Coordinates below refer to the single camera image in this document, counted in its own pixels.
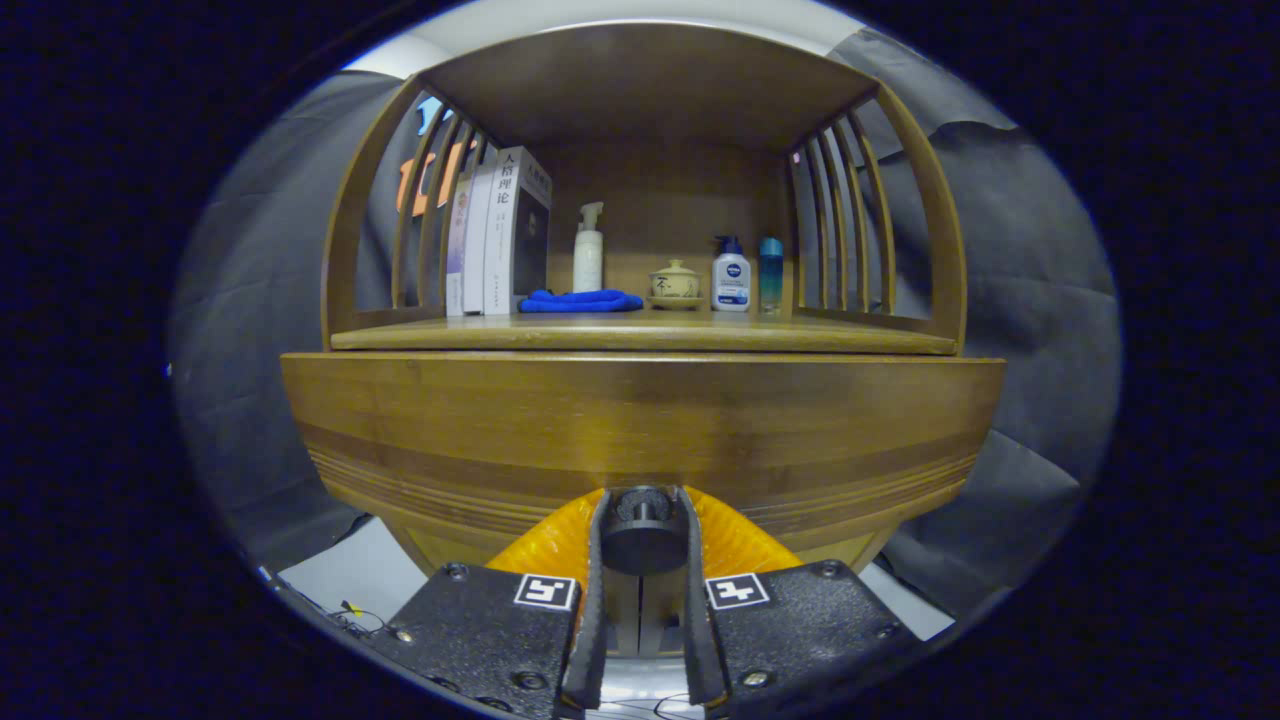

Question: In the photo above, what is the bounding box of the thin white book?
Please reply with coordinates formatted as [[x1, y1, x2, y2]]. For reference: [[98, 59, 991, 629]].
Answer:
[[462, 165, 499, 316]]

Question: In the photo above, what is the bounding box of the wooden cabinet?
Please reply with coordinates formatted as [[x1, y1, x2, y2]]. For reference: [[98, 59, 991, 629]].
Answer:
[[282, 22, 1006, 661]]

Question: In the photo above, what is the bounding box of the thick white and dark book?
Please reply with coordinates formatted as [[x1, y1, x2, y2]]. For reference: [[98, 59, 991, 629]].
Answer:
[[483, 146, 553, 317]]

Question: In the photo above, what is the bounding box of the beige lidded ceramic cup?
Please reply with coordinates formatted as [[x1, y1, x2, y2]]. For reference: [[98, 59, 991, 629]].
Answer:
[[646, 259, 706, 311]]

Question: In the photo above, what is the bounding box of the teal slim bottle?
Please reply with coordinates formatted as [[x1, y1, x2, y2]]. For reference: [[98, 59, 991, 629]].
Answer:
[[758, 237, 785, 316]]

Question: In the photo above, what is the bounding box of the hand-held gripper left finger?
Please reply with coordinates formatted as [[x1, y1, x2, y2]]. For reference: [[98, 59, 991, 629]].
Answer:
[[365, 487, 611, 719]]

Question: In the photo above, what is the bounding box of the wooden cabinet door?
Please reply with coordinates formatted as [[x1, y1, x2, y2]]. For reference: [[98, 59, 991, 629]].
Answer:
[[645, 575, 686, 656], [605, 575, 646, 656]]

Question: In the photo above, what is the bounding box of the wooden countertop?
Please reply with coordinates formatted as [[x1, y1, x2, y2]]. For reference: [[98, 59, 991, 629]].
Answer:
[[330, 308, 959, 357]]

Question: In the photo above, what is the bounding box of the blue folded cloth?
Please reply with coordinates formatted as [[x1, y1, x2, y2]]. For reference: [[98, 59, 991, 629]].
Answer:
[[518, 289, 645, 314]]

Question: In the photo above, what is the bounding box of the pale purple book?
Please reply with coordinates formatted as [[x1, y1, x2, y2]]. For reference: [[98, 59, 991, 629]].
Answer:
[[446, 178, 473, 317]]

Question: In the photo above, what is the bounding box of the white bottle with blue cap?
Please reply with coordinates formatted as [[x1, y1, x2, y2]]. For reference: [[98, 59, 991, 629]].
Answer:
[[711, 236, 752, 313]]

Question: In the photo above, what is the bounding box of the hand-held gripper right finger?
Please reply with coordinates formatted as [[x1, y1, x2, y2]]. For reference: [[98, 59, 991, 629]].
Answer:
[[675, 485, 926, 719]]

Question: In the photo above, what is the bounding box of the white pump bottle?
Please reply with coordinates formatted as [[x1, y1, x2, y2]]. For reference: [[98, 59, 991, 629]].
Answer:
[[573, 202, 606, 294]]

